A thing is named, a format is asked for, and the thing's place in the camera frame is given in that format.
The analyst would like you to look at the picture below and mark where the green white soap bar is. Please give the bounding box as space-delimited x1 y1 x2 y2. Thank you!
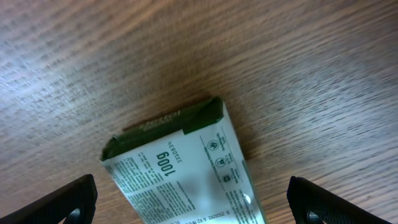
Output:
101 97 266 224

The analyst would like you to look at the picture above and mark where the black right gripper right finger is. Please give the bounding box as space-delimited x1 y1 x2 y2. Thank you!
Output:
287 176 386 224

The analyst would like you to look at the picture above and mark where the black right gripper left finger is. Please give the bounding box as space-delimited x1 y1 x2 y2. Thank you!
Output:
1 174 98 224

